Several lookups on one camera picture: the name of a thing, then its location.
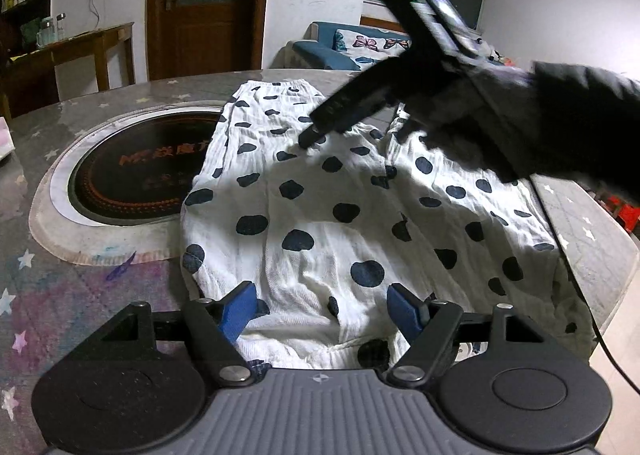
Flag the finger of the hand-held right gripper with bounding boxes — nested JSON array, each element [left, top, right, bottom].
[[298, 54, 418, 150]]

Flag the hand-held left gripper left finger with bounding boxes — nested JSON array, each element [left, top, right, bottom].
[[95, 281, 258, 387]]

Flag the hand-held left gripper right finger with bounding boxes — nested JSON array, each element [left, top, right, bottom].
[[386, 282, 543, 386]]

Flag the white polka dot pants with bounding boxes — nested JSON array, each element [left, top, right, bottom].
[[181, 79, 597, 372]]

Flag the person's right forearm black sleeve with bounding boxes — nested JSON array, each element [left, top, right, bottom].
[[400, 61, 640, 184]]

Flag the butterfly print pillow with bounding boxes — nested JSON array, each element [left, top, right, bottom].
[[381, 35, 414, 60], [333, 29, 387, 66]]

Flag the blue sofa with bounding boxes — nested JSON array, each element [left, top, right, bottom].
[[277, 21, 501, 72]]

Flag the grey star print tablecloth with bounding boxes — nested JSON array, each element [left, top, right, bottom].
[[0, 67, 633, 436]]

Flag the brown wooden door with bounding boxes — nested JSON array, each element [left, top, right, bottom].
[[145, 0, 275, 82]]

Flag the black round induction cooker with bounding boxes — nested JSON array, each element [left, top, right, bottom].
[[67, 111, 224, 226]]

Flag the red box on floor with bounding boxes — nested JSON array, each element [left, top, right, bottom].
[[595, 189, 640, 238]]

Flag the wooden side table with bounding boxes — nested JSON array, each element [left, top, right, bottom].
[[0, 22, 137, 119]]

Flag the pink white box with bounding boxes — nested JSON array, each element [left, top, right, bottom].
[[0, 116, 17, 162]]

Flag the black cable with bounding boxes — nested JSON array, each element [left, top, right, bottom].
[[529, 174, 640, 395]]

